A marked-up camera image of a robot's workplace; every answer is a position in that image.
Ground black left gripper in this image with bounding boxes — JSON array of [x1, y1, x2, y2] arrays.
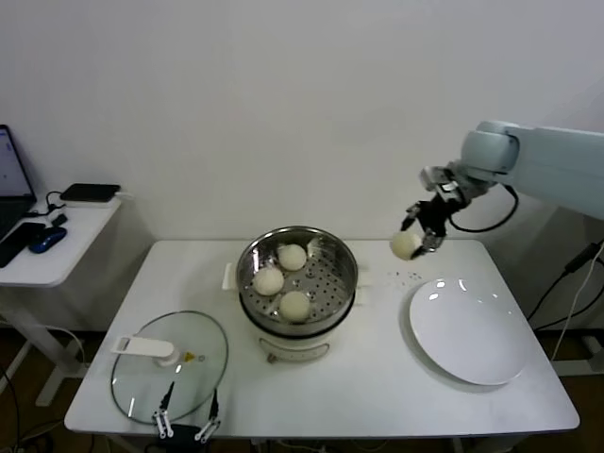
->
[[150, 380, 223, 447]]

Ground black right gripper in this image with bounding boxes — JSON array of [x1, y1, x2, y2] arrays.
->
[[401, 186, 466, 259]]

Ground white steamed baozi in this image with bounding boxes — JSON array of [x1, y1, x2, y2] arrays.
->
[[390, 230, 423, 261], [253, 267, 286, 297], [278, 291, 311, 324], [277, 243, 308, 273]]

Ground stainless steel steamer basket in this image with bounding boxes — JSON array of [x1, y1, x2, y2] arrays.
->
[[234, 226, 359, 329]]

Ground scattered dark crumbs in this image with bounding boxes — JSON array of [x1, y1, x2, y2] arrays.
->
[[381, 269, 424, 284]]

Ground white round plate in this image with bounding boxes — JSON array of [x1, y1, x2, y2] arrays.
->
[[408, 277, 530, 386]]

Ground white side desk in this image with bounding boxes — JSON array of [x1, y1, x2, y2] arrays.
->
[[0, 200, 136, 410]]

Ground blue computer mouse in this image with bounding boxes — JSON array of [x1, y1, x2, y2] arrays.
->
[[26, 226, 69, 255]]

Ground flat black box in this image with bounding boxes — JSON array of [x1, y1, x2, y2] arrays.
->
[[59, 183, 122, 204]]

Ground black smartphone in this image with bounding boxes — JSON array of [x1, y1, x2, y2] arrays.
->
[[0, 222, 47, 269]]

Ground black laptop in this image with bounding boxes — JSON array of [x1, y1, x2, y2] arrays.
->
[[0, 125, 39, 242]]

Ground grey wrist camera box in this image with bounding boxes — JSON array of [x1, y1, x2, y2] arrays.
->
[[419, 164, 457, 193]]

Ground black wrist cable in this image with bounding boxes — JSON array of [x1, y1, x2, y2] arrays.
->
[[450, 183, 520, 232]]

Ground glass lid with white handle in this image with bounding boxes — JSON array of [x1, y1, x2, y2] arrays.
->
[[110, 310, 230, 424]]

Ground white floor cable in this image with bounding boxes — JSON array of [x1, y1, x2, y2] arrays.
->
[[46, 327, 91, 367]]

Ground white hanging cable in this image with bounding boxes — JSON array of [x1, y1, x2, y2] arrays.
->
[[551, 254, 604, 364]]

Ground black floor cable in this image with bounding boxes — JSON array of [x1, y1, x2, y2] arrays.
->
[[0, 362, 23, 453]]

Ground black desk cable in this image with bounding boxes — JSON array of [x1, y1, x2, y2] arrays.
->
[[21, 190, 65, 219]]

